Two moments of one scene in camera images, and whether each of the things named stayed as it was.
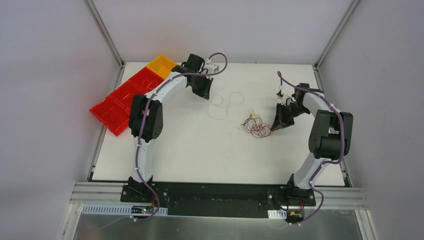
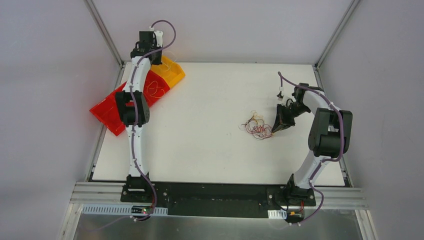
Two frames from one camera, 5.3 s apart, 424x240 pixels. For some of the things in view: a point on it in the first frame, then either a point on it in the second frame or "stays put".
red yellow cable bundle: [254, 125] stays put
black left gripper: [201, 84] → [154, 57]
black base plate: [218, 199] stays put
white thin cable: [218, 111] → [165, 67]
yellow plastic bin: [162, 65] stays put
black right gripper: [286, 112] stays put
